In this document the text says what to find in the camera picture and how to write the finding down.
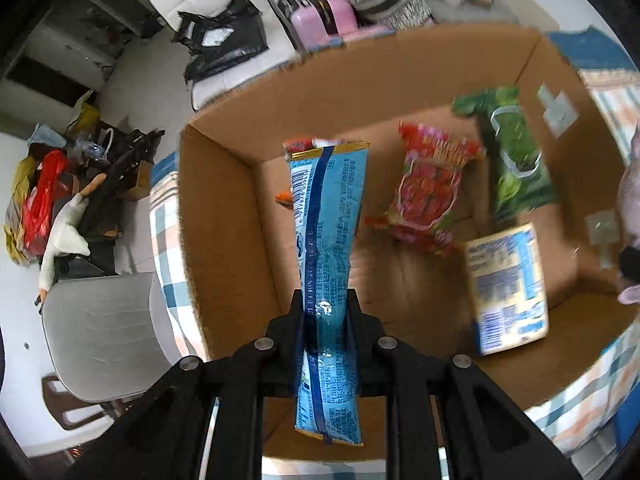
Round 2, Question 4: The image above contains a cream blue tissue pack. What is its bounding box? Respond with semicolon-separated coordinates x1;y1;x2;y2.
464;223;549;356

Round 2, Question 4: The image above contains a blue long snack packet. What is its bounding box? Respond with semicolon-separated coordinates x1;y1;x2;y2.
286;139;369;446

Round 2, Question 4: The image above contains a lilac cloth bundle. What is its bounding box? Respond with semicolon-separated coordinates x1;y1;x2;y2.
617;127;640;304

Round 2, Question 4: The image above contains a grey chair left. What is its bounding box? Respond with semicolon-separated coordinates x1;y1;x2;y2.
41;273;170;404

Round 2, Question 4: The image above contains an orange white snack packet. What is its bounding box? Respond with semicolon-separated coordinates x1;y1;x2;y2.
274;139;319;210

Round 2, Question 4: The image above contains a large cardboard box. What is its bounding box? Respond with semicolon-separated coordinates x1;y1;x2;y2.
178;23;640;463

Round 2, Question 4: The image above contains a red snack packet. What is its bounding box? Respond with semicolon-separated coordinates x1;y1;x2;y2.
364;122;486;255

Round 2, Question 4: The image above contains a dark wooden chair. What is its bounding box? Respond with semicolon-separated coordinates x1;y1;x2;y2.
41;374;126;431

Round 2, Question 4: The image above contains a small cardboard box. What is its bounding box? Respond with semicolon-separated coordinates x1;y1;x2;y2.
119;160;153;202

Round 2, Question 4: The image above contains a plaid checked blanket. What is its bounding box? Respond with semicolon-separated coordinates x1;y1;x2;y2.
150;25;639;454

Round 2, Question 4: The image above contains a green snack packet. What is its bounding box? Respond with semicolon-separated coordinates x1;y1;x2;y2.
451;86;556;222

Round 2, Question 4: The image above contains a white goose plush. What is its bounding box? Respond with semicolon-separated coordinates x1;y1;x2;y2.
36;174;106;304

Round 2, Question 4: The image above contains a red plastic bag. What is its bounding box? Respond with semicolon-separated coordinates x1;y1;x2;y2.
22;148;70;258

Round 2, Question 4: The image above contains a yellow cloth pile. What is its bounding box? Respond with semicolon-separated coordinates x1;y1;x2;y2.
3;156;38;266

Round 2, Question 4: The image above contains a black plastic bag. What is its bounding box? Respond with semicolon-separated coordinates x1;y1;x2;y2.
171;0;269;82

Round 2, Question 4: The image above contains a pink suitcase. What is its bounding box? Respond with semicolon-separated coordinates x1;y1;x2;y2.
277;0;393;52

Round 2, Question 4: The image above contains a white cushioned chair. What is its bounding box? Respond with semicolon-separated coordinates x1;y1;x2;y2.
150;0;298;110

